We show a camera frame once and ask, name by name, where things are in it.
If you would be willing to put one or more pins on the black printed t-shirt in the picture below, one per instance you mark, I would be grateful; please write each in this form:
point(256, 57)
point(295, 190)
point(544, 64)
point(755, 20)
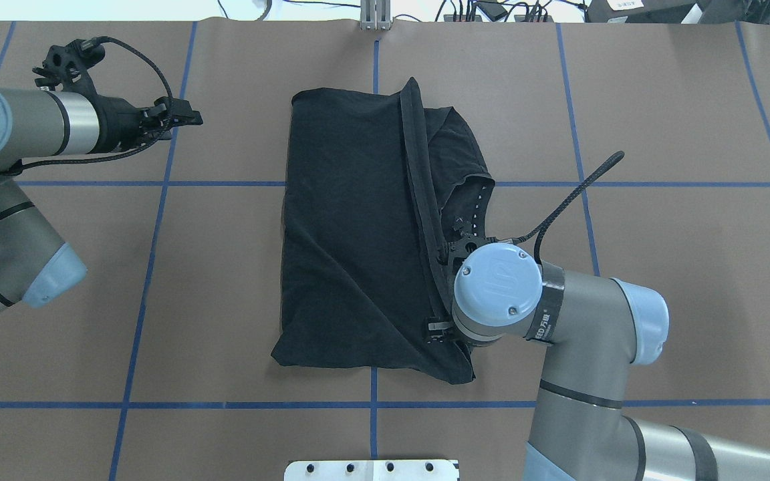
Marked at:
point(377, 189)

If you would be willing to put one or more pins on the aluminium frame post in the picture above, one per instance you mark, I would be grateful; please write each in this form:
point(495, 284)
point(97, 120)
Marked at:
point(375, 15)

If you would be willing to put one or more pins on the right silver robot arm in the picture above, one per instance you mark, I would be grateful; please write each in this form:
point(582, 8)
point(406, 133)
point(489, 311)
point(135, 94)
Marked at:
point(594, 330)

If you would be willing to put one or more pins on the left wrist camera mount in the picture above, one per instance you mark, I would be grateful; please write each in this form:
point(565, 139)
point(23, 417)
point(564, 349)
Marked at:
point(66, 68)

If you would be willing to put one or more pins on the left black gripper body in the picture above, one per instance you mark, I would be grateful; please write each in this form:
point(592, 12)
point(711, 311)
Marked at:
point(119, 123)

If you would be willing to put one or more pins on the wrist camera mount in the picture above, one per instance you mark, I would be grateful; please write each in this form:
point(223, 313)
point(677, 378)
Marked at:
point(467, 240)
point(66, 68)

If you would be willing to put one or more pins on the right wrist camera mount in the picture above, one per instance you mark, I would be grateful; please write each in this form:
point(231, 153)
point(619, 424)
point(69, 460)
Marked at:
point(467, 240)

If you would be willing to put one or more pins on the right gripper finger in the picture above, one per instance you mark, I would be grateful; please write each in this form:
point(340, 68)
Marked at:
point(438, 330)

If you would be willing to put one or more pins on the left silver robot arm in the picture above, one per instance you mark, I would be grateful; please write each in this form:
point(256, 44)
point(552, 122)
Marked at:
point(75, 125)

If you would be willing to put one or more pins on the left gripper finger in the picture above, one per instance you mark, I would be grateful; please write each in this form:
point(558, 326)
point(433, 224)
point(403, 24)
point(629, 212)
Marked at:
point(173, 108)
point(162, 129)

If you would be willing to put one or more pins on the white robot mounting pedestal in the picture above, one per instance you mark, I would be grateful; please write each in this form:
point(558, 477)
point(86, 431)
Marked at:
point(419, 469)

